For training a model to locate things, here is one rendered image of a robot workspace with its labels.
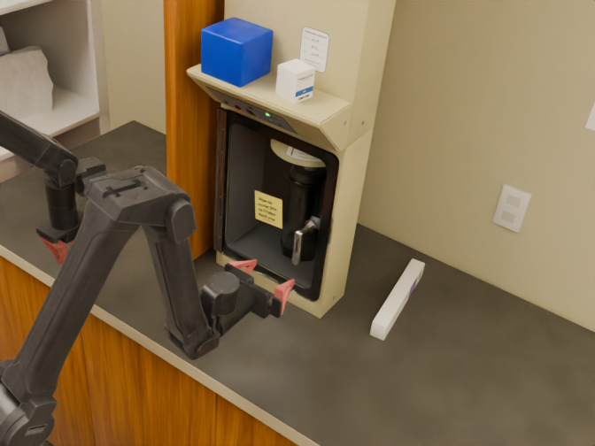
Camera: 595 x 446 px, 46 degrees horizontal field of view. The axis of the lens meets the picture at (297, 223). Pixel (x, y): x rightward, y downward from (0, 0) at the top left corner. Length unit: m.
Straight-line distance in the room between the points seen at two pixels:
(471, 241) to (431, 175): 0.20
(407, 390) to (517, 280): 0.50
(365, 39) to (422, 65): 0.47
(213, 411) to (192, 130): 0.64
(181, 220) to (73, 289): 0.17
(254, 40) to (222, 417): 0.84
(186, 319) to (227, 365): 0.36
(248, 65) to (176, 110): 0.24
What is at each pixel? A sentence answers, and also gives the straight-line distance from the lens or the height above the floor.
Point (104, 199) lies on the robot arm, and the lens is 0.95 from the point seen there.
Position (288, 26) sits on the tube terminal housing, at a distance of 1.39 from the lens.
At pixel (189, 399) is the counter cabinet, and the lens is 1.72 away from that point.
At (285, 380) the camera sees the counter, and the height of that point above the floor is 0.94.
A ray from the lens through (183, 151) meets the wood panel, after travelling 1.60.
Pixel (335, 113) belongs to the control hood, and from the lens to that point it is 1.31.
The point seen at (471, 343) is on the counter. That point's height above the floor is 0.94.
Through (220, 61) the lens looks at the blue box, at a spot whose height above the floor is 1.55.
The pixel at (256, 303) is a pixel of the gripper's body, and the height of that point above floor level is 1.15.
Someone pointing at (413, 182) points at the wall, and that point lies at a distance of 1.89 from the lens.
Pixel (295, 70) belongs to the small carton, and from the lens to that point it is 1.31.
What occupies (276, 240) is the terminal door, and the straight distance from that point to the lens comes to 1.61.
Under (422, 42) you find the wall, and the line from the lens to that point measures 1.74.
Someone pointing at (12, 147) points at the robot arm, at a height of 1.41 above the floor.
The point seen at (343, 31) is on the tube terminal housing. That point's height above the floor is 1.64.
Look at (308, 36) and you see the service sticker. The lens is 1.37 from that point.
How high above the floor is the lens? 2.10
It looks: 36 degrees down
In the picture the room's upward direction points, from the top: 7 degrees clockwise
